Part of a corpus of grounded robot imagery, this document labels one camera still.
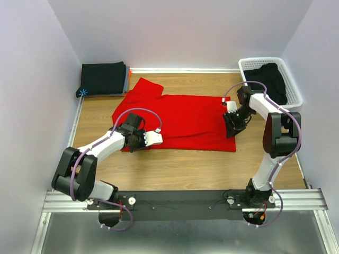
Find red t-shirt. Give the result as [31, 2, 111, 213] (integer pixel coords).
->
[112, 78, 236, 152]

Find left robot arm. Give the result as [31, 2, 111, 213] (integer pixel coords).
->
[51, 113, 146, 203]

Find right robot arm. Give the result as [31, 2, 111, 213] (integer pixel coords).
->
[222, 81, 301, 208]

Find black clothes in basket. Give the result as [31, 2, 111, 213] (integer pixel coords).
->
[244, 63, 288, 105]

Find white plastic laundry basket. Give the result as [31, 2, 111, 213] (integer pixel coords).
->
[238, 57, 302, 109]

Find folded black t-shirt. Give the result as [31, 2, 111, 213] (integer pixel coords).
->
[75, 61, 127, 98]

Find folded orange t-shirt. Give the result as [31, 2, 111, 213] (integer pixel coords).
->
[122, 70, 132, 96]

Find folded grey t-shirt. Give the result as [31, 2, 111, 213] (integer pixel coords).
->
[123, 66, 130, 94]

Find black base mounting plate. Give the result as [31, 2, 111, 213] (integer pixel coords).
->
[87, 189, 276, 222]

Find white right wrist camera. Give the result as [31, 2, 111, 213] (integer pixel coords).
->
[221, 97, 237, 114]

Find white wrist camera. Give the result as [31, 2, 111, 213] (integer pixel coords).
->
[144, 128, 163, 147]
[221, 97, 237, 114]

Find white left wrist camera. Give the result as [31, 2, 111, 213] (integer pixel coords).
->
[144, 128, 163, 147]

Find aluminium frame rail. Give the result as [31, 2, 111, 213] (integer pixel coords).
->
[42, 188, 329, 212]

